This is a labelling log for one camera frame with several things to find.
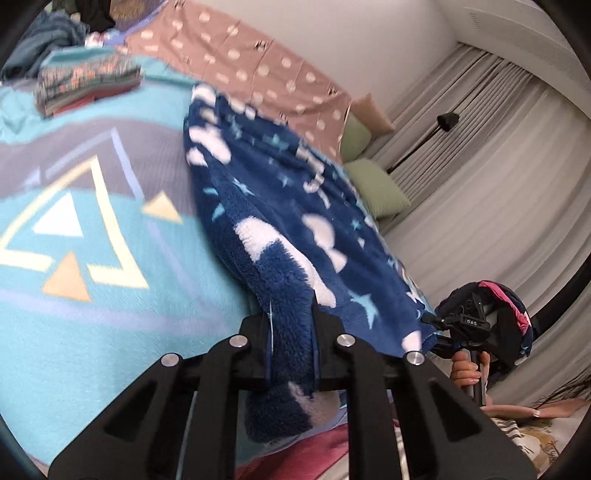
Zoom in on navy fleece star pajama top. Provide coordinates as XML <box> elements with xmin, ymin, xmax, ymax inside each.
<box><xmin>183</xmin><ymin>83</ymin><xmax>435</xmax><ymax>443</ymax></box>

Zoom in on black clothes pile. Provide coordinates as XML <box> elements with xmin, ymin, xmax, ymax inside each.
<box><xmin>75</xmin><ymin>0</ymin><xmax>115</xmax><ymax>33</ymax></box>

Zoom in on person's right hand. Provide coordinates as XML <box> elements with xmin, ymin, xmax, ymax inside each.
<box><xmin>450</xmin><ymin>351</ymin><xmax>491</xmax><ymax>388</ymax></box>

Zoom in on near green pillow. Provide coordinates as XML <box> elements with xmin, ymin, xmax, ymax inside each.
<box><xmin>344</xmin><ymin>159</ymin><xmax>411</xmax><ymax>220</ymax></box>

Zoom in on green pillow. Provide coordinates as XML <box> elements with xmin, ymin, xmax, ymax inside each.
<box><xmin>341</xmin><ymin>113</ymin><xmax>372</xmax><ymax>163</ymax></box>
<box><xmin>344</xmin><ymin>159</ymin><xmax>411</xmax><ymax>220</ymax></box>

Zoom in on grey window curtain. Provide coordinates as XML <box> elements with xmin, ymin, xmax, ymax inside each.
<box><xmin>368</xmin><ymin>43</ymin><xmax>591</xmax><ymax>407</ymax></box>

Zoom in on teal grey patterned bedspread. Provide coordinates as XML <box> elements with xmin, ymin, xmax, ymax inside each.
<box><xmin>1</xmin><ymin>56</ymin><xmax>254</xmax><ymax>463</ymax></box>

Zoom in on black floor lamp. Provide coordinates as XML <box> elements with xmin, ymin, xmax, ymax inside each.
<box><xmin>386</xmin><ymin>111</ymin><xmax>460</xmax><ymax>174</ymax></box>

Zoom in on far green pillow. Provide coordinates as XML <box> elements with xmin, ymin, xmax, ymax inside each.
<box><xmin>341</xmin><ymin>113</ymin><xmax>372</xmax><ymax>163</ymax></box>

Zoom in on tan pillow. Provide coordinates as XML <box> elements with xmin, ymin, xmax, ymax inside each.
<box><xmin>351</xmin><ymin>93</ymin><xmax>394</xmax><ymax>139</ymax></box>

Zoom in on folded pink garment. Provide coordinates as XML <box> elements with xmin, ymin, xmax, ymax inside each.
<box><xmin>38</xmin><ymin>82</ymin><xmax>140</xmax><ymax>117</ymax></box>

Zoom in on folded floral garment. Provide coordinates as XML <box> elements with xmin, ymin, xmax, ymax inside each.
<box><xmin>34</xmin><ymin>54</ymin><xmax>142</xmax><ymax>109</ymax></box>

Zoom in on pink polka dot sheet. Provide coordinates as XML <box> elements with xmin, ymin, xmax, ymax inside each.
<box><xmin>124</xmin><ymin>1</ymin><xmax>352</xmax><ymax>162</ymax></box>

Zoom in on blue teal crumpled blanket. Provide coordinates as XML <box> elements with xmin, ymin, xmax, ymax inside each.
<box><xmin>1</xmin><ymin>10</ymin><xmax>90</xmax><ymax>82</ymax></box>

